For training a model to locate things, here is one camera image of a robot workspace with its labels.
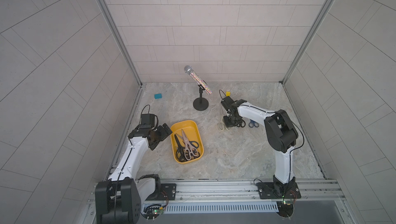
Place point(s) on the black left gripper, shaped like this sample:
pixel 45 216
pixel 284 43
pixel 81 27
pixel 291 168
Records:
pixel 163 134

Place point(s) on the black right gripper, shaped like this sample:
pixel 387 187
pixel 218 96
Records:
pixel 232 120

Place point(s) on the cream handled scissors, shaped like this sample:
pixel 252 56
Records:
pixel 221 125

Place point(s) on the blue handled scissors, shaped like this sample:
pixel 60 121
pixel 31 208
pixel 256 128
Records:
pixel 253 124

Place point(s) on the yellow storage box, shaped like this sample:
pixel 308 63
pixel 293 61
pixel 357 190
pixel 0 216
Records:
pixel 191 130

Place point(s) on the large black scissors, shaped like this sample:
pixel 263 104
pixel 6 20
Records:
pixel 180 154

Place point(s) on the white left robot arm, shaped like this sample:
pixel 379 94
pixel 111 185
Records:
pixel 119 199

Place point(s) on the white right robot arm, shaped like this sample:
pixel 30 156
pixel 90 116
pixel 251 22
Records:
pixel 281 135

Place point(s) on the teal block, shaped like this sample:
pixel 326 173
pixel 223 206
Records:
pixel 158 96

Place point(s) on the black microphone stand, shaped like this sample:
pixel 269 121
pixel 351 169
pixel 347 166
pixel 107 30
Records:
pixel 201 103

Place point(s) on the glitter microphone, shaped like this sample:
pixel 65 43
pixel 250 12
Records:
pixel 188 69

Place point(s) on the left circuit board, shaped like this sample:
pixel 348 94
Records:
pixel 153 211

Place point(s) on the circuit board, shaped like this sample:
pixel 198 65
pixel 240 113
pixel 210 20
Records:
pixel 285 210
pixel 153 211

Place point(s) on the white vent grille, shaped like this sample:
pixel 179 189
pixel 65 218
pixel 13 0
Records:
pixel 221 207

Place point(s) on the right circuit board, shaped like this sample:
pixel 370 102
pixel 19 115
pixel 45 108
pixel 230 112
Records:
pixel 285 210

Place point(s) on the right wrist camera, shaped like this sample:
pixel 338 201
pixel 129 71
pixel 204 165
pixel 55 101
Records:
pixel 227 102

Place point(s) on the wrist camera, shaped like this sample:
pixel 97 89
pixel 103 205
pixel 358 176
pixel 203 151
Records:
pixel 147 121
pixel 227 102

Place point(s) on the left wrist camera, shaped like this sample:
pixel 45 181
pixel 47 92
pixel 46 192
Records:
pixel 147 121

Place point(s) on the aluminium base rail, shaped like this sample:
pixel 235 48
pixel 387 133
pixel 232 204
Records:
pixel 246 190

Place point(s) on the aluminium corner post left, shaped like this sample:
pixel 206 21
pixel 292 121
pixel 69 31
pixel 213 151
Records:
pixel 117 37

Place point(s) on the aluminium corner post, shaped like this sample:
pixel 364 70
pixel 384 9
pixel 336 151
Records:
pixel 308 39
pixel 117 37

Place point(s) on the aluminium corner post right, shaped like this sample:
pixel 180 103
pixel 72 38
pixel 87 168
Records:
pixel 308 39

